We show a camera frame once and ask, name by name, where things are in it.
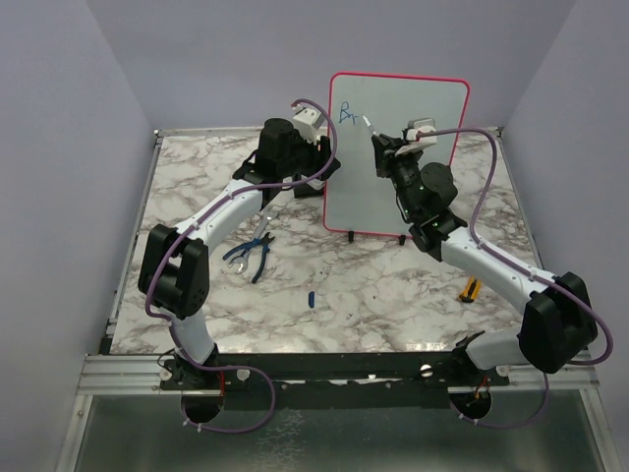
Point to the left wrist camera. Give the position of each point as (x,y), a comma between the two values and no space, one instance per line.
(307,120)

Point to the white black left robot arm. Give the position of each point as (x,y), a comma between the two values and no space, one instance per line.
(175,269)

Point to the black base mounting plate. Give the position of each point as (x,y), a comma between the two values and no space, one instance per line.
(328,381)

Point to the blue white whiteboard marker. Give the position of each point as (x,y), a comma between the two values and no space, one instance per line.
(369,125)

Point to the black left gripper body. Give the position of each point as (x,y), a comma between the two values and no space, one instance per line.
(306,157)

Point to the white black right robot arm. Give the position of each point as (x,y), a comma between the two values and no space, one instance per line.
(557,319)

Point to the aluminium table frame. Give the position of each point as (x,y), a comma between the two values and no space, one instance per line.
(370,296)

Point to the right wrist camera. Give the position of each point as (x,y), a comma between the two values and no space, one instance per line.
(415,138)

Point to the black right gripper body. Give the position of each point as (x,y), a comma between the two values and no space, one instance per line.
(402,168)

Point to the silver open-end wrench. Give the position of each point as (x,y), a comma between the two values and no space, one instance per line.
(240,254)

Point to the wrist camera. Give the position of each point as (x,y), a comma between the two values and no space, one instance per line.
(307,120)
(415,138)

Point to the yellow utility knife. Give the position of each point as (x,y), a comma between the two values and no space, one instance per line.
(471,291)

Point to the pink framed whiteboard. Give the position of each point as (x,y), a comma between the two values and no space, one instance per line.
(396,136)

